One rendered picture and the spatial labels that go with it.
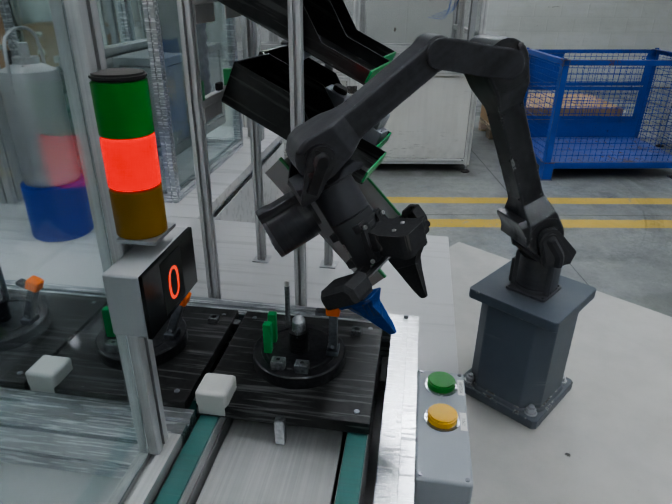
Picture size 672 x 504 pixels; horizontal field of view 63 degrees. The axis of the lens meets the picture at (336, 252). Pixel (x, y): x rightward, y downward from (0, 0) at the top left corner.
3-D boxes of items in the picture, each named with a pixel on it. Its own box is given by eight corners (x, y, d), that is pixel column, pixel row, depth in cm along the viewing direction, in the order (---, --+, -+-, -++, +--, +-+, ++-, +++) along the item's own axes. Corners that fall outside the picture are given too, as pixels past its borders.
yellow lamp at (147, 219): (175, 222, 58) (170, 177, 56) (154, 242, 54) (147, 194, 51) (131, 219, 59) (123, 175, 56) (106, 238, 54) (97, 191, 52)
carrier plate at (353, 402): (382, 333, 94) (383, 322, 93) (369, 435, 73) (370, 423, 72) (247, 320, 97) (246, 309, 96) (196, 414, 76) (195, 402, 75)
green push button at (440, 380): (453, 382, 82) (455, 372, 82) (454, 400, 79) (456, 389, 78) (426, 379, 83) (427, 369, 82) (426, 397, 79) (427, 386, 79)
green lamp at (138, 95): (163, 127, 54) (156, 75, 51) (139, 141, 49) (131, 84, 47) (115, 125, 54) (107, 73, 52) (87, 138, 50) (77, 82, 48)
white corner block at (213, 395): (238, 396, 79) (236, 374, 78) (228, 418, 75) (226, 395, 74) (207, 393, 80) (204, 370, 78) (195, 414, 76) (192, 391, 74)
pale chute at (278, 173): (385, 258, 111) (402, 247, 109) (368, 289, 100) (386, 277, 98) (293, 153, 108) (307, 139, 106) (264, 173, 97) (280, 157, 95)
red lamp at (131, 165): (169, 177, 56) (163, 128, 54) (147, 193, 51) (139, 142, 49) (123, 174, 56) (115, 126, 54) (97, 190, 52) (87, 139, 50)
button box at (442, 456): (459, 403, 86) (464, 372, 83) (468, 520, 67) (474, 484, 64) (414, 398, 87) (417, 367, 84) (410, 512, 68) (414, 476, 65)
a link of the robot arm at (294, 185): (311, 125, 69) (230, 175, 68) (329, 141, 62) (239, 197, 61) (350, 196, 75) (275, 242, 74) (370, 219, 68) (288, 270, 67)
